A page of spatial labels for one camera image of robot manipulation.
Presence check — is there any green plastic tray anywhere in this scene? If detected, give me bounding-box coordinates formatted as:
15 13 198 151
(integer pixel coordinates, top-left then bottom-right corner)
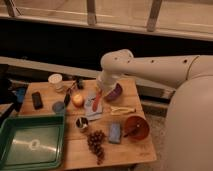
0 115 65 171

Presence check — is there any blue sponge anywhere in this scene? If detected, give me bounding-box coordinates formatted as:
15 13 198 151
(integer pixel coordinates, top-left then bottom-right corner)
108 123 121 144

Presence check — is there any grey blue cloth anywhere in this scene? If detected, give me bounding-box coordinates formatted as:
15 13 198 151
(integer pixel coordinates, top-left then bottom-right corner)
84 92 103 121

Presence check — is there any red chili pepper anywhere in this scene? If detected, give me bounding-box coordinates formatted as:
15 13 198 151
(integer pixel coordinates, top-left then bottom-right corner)
92 92 102 112

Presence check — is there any blue round lid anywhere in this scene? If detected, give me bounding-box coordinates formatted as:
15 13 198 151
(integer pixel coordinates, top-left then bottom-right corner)
52 101 66 114

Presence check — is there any white cup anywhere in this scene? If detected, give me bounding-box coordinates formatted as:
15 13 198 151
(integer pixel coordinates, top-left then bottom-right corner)
48 74 63 92

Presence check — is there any red yellow apple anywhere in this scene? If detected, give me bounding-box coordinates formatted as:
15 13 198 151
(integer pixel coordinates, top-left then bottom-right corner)
71 93 84 107

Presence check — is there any black rectangular block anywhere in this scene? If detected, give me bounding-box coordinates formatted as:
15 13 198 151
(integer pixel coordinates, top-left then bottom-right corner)
32 92 43 109

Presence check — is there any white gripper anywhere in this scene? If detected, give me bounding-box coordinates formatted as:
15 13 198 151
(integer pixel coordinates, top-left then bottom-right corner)
97 71 120 96

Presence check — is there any dark utensil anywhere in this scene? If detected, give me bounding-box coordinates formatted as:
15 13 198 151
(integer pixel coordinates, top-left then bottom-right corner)
64 82 76 106

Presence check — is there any purple eggplant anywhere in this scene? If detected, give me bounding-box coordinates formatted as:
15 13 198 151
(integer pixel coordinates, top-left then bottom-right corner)
104 83 123 101

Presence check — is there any orange bowl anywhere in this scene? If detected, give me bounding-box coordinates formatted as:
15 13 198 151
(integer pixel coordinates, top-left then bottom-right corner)
124 115 150 141

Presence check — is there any small black object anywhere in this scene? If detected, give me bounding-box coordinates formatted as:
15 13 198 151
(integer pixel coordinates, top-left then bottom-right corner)
76 77 84 89

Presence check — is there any small dark cup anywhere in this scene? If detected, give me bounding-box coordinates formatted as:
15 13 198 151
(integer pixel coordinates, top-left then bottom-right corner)
75 117 89 132

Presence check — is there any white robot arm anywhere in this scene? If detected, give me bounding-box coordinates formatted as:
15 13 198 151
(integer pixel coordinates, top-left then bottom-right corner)
97 49 213 171

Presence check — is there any bunch of purple grapes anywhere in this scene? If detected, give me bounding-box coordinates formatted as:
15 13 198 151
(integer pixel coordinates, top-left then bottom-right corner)
87 130 105 165

